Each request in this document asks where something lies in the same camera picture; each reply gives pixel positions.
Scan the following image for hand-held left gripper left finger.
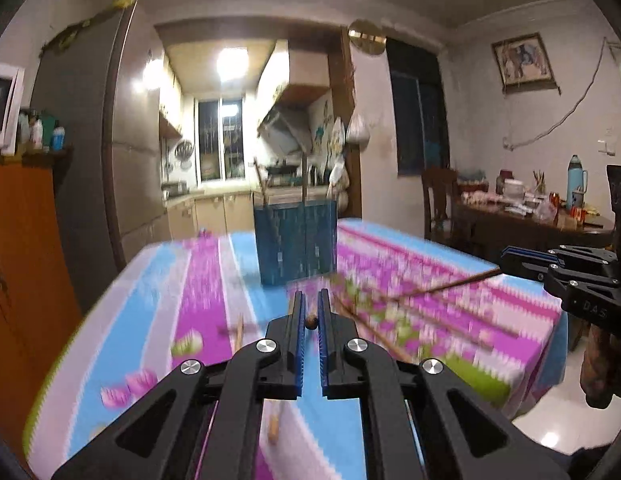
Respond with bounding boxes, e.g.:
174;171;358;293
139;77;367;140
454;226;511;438
50;290;306;480

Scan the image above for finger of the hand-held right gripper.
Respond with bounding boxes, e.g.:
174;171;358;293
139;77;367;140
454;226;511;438
505;246;619;265
501;255;621;313

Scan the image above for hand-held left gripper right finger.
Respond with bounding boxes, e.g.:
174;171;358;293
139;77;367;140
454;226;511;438
318;289;571;480

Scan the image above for blue perforated utensil holder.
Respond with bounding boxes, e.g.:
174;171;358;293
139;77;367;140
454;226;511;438
253;199;338;287

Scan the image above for person's right forearm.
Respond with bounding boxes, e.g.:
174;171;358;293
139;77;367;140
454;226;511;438
579;310;621;413

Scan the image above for dark wooden side table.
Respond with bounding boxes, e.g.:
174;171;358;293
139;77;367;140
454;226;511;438
455;195;616;273

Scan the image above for blue thermos flask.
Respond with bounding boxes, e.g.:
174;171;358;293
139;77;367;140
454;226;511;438
567;155;589;211

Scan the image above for wooden chair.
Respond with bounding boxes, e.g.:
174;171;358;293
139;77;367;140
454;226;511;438
421;167;461;242

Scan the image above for floral striped tablecloth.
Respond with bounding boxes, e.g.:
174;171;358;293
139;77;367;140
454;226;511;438
23;217;569;480

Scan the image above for beige kitchen base cabinets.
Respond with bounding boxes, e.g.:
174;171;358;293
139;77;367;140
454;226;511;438
163;187;256;242

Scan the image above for hanging cloth bags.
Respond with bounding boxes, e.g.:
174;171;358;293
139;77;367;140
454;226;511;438
328;152;349;197

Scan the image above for dark window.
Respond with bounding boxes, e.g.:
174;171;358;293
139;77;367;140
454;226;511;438
385;37;451;178

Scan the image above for white hanging plastic bag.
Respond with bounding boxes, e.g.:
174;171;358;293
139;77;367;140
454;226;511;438
345;112;370;143

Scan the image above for range hood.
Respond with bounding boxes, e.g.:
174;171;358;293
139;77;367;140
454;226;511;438
258;105;311;156

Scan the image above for kitchen window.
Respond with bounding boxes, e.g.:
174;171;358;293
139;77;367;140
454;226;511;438
195;97;244;181

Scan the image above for grey refrigerator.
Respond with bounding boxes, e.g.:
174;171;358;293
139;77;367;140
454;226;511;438
30;5;166;311

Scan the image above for orange wooden cabinet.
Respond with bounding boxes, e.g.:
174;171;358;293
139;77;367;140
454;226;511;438
0;147;86;453

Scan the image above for white microwave oven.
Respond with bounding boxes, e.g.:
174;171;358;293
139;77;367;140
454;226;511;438
0;62;26;153

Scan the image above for yellow green bag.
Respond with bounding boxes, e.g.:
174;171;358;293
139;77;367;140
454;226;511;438
40;0;134;56

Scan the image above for wall cable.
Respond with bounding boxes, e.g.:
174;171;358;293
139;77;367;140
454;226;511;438
503;40;616;151

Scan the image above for framed wall picture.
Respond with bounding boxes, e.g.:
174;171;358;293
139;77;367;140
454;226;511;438
491;32;556;93

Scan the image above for gold wall clock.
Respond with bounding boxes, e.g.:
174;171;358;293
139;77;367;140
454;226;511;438
349;19;386;56

